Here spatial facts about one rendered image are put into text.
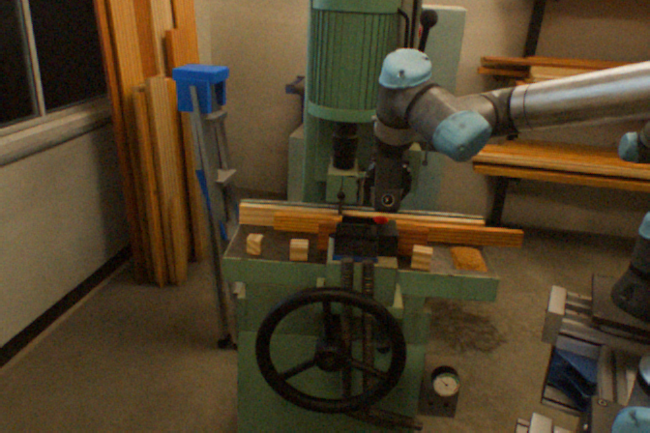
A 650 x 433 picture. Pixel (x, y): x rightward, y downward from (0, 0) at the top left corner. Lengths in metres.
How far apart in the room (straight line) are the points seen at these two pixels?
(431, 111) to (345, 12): 0.35
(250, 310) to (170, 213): 1.46
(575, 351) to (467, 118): 0.79
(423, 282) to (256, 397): 0.51
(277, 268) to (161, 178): 1.50
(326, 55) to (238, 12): 2.65
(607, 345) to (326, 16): 0.97
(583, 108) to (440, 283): 0.52
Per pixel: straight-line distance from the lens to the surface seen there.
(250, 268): 1.15
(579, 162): 3.27
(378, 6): 1.07
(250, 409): 1.39
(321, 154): 1.28
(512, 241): 1.32
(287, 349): 1.26
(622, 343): 1.39
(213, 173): 2.00
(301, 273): 1.14
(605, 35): 3.62
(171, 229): 2.69
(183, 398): 2.14
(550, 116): 0.83
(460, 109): 0.78
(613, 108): 0.80
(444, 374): 1.22
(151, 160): 2.54
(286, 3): 3.60
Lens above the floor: 1.45
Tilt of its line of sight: 22 degrees down
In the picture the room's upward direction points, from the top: 3 degrees clockwise
